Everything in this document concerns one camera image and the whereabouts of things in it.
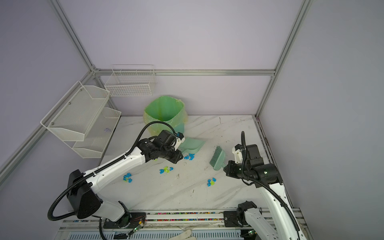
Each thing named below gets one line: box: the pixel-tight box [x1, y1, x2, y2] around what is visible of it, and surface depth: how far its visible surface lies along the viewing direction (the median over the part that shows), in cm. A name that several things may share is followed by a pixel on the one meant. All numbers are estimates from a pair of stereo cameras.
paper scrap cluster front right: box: [207, 177, 217, 187], surface depth 88 cm
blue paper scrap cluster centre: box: [184, 153, 196, 161], surface depth 98 cm
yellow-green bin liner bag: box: [143, 96, 188, 136], surface depth 98 cm
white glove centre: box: [168, 227, 197, 240], surface depth 71 cm
